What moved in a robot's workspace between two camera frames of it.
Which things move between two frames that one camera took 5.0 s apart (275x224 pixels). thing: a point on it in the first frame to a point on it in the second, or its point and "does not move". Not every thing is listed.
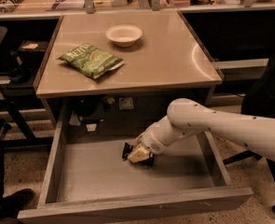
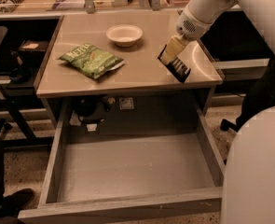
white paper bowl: [124, 35] does not move
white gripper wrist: [151, 141] to [191, 24]
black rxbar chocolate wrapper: [129, 147] to [178, 68]
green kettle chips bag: [90, 61] does not move
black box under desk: [31, 52] does not move
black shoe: [14, 202] does not move
